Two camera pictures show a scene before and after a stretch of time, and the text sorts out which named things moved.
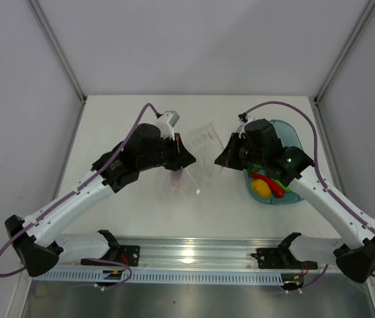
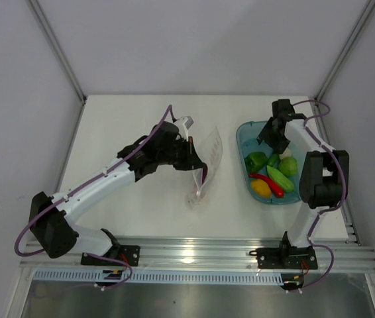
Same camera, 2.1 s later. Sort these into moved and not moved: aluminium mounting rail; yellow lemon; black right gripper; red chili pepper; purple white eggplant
Moved: black right gripper; purple white eggplant
Not moved: aluminium mounting rail; yellow lemon; red chili pepper
